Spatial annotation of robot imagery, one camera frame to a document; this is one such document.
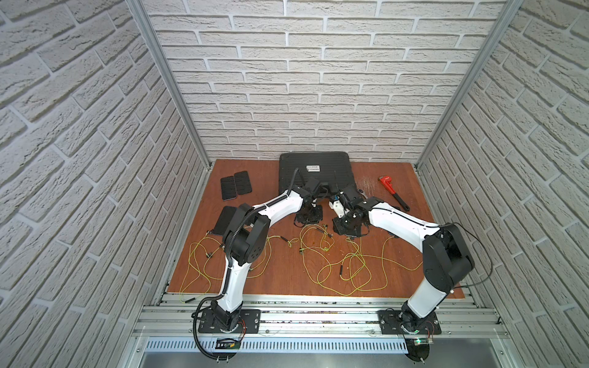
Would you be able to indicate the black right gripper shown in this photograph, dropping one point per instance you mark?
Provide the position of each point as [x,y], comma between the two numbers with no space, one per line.
[338,228]

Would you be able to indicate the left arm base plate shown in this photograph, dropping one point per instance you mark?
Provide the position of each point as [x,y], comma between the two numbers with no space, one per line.
[247,320]

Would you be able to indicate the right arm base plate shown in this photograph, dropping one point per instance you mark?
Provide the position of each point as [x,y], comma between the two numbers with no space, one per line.
[393,322]

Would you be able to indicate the purple-edged smartphone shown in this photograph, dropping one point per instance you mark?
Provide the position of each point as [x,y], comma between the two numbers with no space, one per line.
[228,188]

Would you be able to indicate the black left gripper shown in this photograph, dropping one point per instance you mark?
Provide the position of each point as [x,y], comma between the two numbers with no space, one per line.
[310,214]

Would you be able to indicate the black smartphone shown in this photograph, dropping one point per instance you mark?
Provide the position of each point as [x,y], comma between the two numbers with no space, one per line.
[243,183]

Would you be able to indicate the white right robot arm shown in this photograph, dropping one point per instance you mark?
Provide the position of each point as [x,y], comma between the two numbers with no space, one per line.
[446,257]

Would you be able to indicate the aluminium corner post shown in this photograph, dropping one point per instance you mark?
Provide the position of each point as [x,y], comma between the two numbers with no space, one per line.
[495,35]
[149,34]

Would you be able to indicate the aluminium corner post right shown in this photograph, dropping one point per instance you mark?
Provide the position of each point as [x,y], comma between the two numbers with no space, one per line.
[495,35]

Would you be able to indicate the black plastic tool case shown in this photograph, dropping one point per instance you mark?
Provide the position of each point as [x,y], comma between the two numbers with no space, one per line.
[330,167]

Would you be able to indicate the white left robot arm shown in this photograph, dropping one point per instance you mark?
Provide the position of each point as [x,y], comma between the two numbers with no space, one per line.
[244,241]

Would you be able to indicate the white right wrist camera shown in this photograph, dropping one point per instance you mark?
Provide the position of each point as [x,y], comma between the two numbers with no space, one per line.
[341,204]

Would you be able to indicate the aluminium corner post left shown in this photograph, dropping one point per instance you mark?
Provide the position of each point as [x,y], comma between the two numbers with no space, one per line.
[149,34]

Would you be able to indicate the blue-edged smartphone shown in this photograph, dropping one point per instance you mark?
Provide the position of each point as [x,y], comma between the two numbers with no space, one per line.
[224,220]

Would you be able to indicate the aluminium rail frame front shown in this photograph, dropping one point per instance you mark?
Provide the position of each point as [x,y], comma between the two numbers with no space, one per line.
[317,316]

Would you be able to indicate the red and black tool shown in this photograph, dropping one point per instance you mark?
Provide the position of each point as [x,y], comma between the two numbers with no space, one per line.
[386,181]

